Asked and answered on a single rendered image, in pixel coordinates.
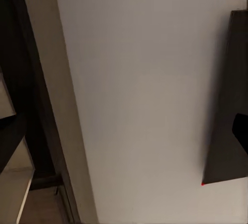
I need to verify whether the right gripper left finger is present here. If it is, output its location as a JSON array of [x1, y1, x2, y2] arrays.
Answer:
[[0, 114, 26, 175]]

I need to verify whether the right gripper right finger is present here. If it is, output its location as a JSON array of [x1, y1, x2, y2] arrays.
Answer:
[[232, 113, 248, 154]]

